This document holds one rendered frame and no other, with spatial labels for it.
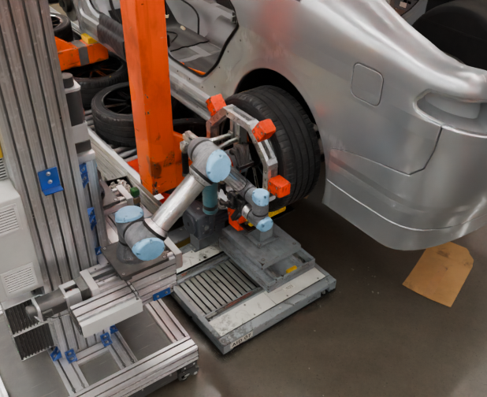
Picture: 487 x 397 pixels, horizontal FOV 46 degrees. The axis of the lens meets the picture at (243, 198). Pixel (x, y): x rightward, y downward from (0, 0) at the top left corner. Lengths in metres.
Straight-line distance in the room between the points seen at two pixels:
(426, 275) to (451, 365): 0.67
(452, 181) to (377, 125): 0.38
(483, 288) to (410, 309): 0.51
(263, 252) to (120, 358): 1.04
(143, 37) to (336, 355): 1.92
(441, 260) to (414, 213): 1.36
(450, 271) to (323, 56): 1.79
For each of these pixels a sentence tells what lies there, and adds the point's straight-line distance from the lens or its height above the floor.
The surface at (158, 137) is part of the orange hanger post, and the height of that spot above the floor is 0.89.
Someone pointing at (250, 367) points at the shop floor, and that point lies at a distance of 3.12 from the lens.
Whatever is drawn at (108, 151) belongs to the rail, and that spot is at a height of 0.39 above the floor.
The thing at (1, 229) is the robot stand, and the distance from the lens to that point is 2.32.
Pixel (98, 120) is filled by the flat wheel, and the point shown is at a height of 0.44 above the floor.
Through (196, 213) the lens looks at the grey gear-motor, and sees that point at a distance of 3.39.
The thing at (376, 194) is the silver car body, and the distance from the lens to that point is 2.63.
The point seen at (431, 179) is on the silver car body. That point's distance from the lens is 2.44.
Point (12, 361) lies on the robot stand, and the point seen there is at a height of 0.21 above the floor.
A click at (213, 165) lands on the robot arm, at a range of 2.20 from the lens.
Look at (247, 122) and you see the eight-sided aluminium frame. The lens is 2.83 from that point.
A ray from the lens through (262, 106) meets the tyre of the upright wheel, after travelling 2.87.
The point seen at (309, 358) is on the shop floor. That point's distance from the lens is 3.18.
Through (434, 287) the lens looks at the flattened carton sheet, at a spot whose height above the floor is 0.01.
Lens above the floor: 2.50
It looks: 37 degrees down
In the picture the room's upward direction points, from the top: 1 degrees clockwise
